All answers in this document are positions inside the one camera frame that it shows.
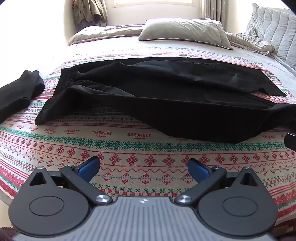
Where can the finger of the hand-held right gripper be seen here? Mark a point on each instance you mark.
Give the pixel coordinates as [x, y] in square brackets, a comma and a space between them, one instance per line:
[291, 141]

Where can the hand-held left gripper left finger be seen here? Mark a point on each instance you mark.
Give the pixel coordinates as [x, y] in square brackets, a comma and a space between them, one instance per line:
[89, 168]

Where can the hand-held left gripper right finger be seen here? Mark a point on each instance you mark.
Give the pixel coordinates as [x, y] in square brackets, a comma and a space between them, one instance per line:
[196, 168]

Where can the black pants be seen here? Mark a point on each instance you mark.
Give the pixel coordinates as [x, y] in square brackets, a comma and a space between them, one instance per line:
[161, 104]

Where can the red green patterned blanket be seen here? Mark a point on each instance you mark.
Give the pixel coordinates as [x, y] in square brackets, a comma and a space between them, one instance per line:
[138, 153]

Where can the folded black garment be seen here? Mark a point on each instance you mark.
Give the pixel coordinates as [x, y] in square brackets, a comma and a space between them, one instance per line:
[16, 95]

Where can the grey quilted headboard cushion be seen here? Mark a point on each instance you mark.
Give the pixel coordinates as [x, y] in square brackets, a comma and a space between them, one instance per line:
[277, 30]

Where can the crumpled beige duvet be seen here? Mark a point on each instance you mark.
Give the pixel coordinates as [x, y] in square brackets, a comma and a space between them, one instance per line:
[97, 34]

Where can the beige pillow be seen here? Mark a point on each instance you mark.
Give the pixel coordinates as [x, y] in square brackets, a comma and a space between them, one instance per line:
[185, 32]

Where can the grey curtain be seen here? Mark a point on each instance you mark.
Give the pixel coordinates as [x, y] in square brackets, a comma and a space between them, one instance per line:
[214, 10]

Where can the hanging olive clothes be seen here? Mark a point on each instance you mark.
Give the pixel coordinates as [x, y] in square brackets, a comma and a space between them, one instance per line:
[87, 11]

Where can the window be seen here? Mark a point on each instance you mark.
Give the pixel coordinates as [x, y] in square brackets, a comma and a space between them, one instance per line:
[150, 2]

